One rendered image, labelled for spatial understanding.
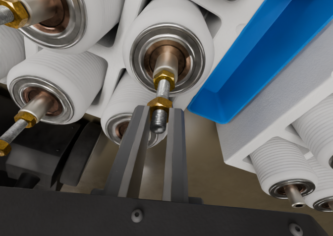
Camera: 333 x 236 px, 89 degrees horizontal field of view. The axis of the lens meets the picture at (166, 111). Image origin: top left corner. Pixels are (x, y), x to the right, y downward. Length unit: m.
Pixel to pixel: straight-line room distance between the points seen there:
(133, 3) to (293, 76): 0.30
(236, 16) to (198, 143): 0.49
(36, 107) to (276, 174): 0.38
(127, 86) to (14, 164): 0.39
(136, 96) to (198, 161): 0.57
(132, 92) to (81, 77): 0.07
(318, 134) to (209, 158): 0.47
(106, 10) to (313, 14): 0.32
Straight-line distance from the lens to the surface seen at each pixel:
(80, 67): 0.26
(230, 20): 0.25
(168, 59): 0.16
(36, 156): 0.55
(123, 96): 0.24
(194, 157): 0.73
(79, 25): 0.19
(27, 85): 0.26
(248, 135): 0.40
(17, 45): 0.33
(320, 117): 0.36
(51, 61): 0.25
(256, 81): 0.40
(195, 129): 0.60
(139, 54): 0.18
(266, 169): 0.39
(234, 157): 0.43
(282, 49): 0.39
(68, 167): 0.54
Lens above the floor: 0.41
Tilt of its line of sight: 49 degrees down
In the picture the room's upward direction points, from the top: 174 degrees counter-clockwise
